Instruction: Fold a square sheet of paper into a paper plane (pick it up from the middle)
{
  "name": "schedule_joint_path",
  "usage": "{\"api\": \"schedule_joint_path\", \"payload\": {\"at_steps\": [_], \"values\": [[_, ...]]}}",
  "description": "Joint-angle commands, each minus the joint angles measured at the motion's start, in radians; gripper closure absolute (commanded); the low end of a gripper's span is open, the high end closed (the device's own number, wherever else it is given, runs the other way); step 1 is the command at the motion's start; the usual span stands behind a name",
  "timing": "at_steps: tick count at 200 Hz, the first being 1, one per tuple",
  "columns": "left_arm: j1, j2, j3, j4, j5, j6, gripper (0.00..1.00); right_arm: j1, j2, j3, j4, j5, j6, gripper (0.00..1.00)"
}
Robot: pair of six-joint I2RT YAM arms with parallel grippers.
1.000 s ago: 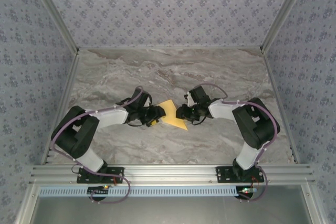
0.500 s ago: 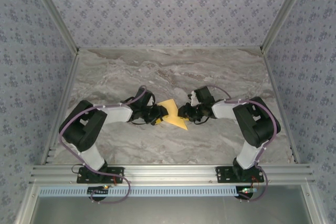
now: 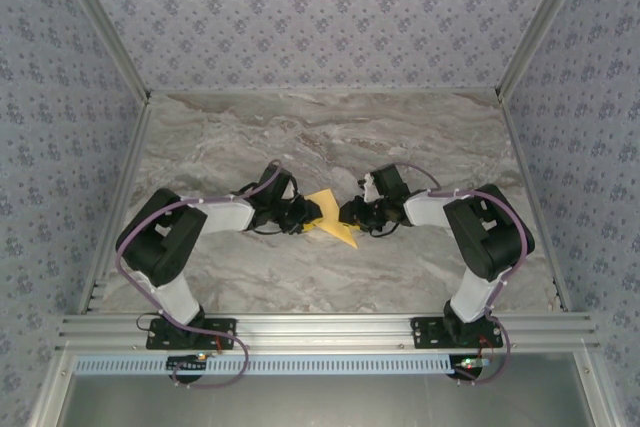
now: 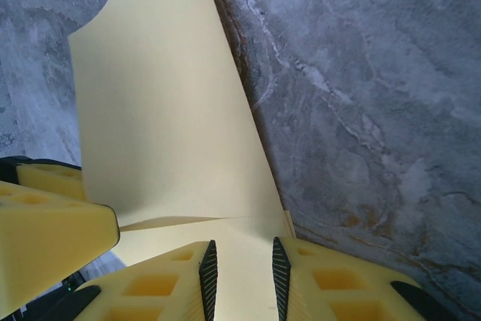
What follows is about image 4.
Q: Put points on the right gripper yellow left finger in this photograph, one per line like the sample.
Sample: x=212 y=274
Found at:
x=150 y=291

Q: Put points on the yellow paper sheet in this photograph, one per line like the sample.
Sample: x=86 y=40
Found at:
x=169 y=110

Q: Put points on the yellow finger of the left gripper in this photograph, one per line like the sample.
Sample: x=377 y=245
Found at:
x=49 y=182
x=49 y=238

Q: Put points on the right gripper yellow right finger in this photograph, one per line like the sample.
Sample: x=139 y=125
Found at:
x=357 y=291

